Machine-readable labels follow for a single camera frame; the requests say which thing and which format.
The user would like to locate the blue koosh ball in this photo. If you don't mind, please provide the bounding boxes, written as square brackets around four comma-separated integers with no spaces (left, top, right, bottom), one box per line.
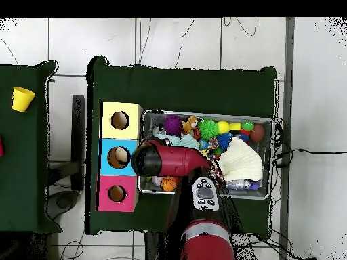
[216,131,234,151]

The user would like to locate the dark green side-table cloth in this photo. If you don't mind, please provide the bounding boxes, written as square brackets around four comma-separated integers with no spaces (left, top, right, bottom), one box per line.
[0,60,63,234]

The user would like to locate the wooden three-hole box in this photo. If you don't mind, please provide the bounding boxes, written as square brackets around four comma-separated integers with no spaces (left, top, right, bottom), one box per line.
[96,101,144,213]

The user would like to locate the yellow smooth ball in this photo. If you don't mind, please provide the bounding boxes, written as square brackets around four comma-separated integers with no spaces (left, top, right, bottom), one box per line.
[216,120,231,135]

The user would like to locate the black stand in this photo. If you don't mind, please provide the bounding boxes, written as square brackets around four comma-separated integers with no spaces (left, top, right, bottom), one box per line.
[45,94,85,221]

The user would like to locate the dark green table cloth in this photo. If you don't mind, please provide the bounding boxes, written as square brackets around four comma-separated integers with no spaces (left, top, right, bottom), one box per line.
[85,55,279,236]

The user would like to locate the orange toy basketball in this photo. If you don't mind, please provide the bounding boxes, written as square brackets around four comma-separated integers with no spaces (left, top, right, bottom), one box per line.
[160,175,180,192]

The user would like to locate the yellow plastic cup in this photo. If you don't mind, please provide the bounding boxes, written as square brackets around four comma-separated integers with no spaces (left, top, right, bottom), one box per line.
[10,86,36,112]

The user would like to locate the mint green knitted cloth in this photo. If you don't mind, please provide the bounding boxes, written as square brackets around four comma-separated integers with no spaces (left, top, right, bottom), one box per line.
[152,132,201,150]

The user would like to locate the black power cable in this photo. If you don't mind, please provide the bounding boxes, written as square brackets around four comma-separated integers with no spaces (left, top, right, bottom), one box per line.
[273,147,347,169]

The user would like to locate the brown red ball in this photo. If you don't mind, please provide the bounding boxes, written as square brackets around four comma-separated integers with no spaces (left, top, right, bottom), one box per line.
[249,123,266,144]

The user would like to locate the cream knitted cloth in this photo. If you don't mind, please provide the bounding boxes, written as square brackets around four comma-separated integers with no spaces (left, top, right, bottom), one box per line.
[217,136,264,183]

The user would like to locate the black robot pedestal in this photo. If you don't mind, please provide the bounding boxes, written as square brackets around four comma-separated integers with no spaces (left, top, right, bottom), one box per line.
[143,231,181,260]

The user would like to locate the green koosh ball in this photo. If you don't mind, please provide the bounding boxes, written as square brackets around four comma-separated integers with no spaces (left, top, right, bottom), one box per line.
[197,118,220,141]

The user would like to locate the purple spiky ball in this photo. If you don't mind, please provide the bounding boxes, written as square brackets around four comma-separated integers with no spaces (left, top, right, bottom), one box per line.
[163,114,185,137]

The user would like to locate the silver mesh bin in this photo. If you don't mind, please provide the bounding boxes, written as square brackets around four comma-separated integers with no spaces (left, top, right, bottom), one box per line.
[137,109,274,200]

